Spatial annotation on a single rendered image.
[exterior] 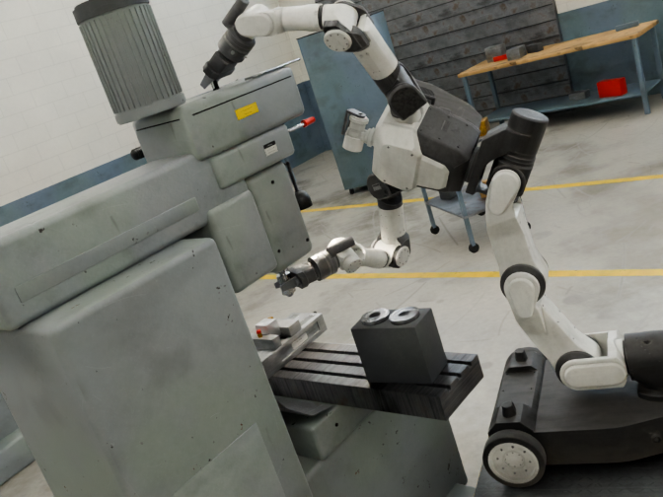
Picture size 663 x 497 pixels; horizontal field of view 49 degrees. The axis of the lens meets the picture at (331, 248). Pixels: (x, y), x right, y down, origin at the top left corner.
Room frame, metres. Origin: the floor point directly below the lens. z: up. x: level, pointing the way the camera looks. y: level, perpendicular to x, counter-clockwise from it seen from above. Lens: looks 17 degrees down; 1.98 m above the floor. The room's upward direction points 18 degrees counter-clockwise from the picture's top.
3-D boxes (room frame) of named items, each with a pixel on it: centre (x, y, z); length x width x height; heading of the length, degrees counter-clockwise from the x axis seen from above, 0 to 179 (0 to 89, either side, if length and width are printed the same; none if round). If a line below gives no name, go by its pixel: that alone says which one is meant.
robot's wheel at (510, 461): (2.00, -0.35, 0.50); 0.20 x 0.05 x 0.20; 64
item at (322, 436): (2.25, 0.18, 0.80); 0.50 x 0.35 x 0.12; 136
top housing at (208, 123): (2.24, 0.19, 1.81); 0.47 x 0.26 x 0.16; 136
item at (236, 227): (2.11, 0.32, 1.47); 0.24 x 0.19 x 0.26; 46
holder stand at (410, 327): (1.96, -0.10, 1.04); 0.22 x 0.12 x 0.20; 53
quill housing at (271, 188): (2.25, 0.18, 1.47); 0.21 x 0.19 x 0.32; 46
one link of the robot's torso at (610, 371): (2.12, -0.71, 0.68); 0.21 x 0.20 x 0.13; 64
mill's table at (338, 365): (2.28, 0.21, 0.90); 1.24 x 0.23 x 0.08; 46
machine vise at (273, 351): (2.40, 0.28, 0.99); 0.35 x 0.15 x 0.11; 137
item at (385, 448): (2.27, 0.16, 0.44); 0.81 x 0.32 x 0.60; 136
